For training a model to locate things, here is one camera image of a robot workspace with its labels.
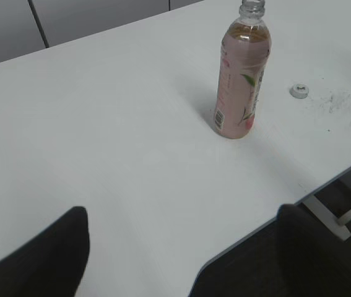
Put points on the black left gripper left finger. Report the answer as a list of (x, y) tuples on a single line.
[(52, 263)]

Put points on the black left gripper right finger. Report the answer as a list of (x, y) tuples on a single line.
[(293, 256)]

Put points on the grey bottle cap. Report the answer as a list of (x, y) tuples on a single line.
[(299, 91)]

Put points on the peach oolong tea bottle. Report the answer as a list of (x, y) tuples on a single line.
[(245, 49)]

